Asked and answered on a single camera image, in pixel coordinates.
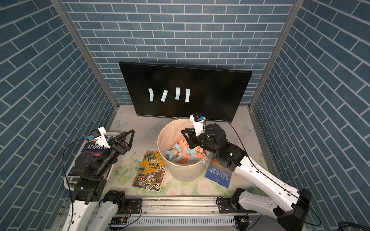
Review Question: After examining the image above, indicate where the blue old man sea book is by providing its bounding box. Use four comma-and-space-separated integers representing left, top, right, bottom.
205, 164, 232, 188

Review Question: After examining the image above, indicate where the white sticky note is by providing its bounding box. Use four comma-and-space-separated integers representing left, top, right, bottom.
161, 90, 168, 102
185, 89, 191, 103
175, 87, 181, 100
148, 88, 154, 102

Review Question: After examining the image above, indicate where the white waste bin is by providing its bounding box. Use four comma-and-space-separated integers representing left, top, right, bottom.
157, 117, 213, 182

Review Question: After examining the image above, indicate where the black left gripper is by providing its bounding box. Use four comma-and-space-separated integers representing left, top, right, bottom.
94, 131, 135, 178

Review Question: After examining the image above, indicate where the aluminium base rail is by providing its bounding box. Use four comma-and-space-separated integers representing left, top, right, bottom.
51, 194, 278, 229

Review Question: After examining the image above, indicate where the pile of discarded sticky notes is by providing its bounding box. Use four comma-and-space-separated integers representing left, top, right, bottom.
164, 139, 207, 166

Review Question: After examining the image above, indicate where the science encyclopedia book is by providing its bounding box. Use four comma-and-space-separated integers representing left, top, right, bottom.
68, 135, 109, 177

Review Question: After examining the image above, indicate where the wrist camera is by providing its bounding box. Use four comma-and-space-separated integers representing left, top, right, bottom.
87, 127, 110, 149
189, 113, 206, 137

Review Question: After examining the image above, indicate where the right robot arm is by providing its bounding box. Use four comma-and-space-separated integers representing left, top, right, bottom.
181, 124, 312, 231

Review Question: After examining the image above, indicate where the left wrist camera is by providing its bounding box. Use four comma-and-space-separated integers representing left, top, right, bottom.
87, 127, 110, 149

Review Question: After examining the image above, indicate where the yellow comic book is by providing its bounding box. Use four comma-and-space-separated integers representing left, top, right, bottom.
132, 151, 167, 192

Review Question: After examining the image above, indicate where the aluminium corner post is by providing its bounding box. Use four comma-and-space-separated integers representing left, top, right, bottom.
249, 0, 304, 110
50, 0, 119, 110

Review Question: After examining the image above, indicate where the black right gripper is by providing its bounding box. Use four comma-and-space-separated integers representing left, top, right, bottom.
182, 127, 219, 157

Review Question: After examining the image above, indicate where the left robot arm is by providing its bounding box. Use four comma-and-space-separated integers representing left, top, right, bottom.
63, 127, 135, 231

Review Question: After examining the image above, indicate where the floral table mat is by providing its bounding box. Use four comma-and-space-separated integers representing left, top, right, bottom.
104, 106, 268, 196

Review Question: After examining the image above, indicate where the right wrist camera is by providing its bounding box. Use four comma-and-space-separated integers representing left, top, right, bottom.
189, 113, 206, 137

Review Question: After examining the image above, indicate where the black computer monitor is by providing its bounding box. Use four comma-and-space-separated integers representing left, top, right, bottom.
119, 62, 252, 121

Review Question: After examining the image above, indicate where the aluminium corner post right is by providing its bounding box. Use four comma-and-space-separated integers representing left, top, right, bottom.
249, 0, 304, 110

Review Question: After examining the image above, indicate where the aluminium corner post left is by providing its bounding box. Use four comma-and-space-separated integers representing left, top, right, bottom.
50, 0, 119, 110

